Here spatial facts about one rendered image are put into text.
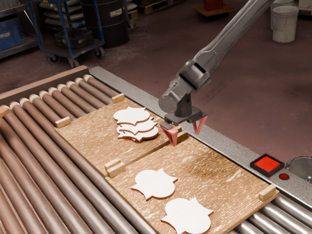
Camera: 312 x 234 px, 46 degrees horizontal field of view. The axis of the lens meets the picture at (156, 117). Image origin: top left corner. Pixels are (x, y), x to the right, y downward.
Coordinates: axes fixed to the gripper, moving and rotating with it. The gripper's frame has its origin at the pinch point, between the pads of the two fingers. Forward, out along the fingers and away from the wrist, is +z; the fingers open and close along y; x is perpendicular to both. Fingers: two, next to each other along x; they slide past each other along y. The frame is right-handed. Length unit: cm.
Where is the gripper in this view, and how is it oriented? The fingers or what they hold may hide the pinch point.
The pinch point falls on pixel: (185, 137)
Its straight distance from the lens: 117.6
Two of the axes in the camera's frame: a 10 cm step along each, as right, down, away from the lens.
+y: 8.0, -3.7, 4.7
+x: -5.9, -3.4, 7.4
